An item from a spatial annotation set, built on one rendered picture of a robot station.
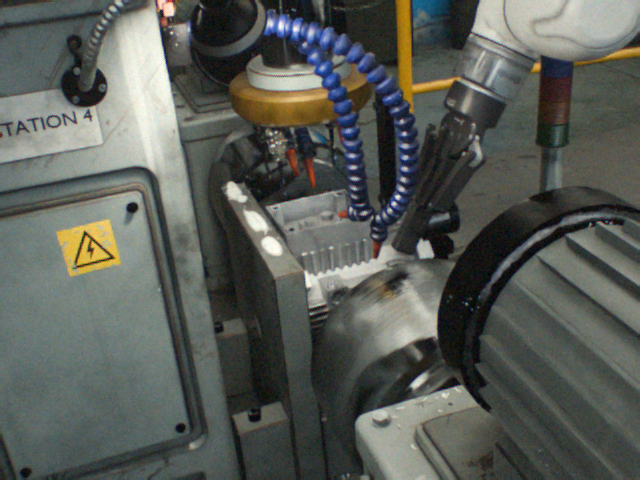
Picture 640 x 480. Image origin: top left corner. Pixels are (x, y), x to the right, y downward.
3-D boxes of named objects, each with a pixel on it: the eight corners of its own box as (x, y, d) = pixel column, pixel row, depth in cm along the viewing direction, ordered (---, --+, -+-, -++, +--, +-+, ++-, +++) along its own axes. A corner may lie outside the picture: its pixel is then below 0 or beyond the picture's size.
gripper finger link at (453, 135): (474, 137, 103) (479, 140, 102) (437, 213, 106) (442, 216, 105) (450, 127, 102) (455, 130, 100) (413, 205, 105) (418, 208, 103)
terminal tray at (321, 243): (291, 283, 105) (286, 236, 102) (270, 250, 114) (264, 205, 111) (374, 263, 108) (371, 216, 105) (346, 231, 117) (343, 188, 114)
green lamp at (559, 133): (547, 149, 150) (548, 127, 147) (529, 140, 155) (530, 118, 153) (574, 143, 151) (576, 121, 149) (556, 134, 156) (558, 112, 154)
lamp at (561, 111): (548, 127, 147) (550, 104, 145) (530, 118, 153) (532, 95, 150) (576, 121, 149) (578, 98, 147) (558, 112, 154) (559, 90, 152)
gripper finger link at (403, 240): (432, 208, 107) (435, 210, 106) (410, 253, 109) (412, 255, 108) (414, 202, 105) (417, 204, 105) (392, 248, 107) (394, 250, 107)
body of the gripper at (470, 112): (443, 71, 103) (412, 136, 106) (475, 88, 96) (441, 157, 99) (487, 91, 106) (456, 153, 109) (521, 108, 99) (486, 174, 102)
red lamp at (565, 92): (550, 104, 145) (551, 80, 143) (532, 95, 150) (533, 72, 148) (578, 98, 147) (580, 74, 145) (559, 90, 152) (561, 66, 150)
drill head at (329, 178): (251, 320, 127) (230, 178, 115) (202, 220, 162) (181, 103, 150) (393, 283, 133) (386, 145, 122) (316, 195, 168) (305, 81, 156)
